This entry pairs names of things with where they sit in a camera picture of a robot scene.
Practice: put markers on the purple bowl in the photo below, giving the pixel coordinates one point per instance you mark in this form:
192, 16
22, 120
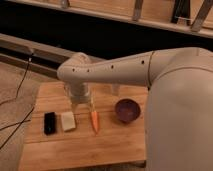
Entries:
127, 110

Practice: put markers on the wooden board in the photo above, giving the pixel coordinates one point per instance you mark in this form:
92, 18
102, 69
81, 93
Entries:
115, 142

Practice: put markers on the orange carrot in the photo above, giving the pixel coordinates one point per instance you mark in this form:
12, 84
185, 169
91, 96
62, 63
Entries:
95, 121

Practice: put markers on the white sponge block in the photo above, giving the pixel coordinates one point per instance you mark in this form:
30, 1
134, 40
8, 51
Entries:
68, 121

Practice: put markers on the black rectangular block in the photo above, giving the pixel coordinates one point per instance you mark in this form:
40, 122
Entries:
49, 123

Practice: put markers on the grey metal rail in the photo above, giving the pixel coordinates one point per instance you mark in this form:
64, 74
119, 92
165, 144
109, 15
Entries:
45, 58

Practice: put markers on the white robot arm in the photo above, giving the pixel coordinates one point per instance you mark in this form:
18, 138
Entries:
178, 115

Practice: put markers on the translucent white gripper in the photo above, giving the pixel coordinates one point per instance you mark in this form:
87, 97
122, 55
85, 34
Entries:
79, 93

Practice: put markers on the wooden shelf frame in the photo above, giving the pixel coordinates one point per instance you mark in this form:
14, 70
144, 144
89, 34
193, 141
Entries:
187, 16

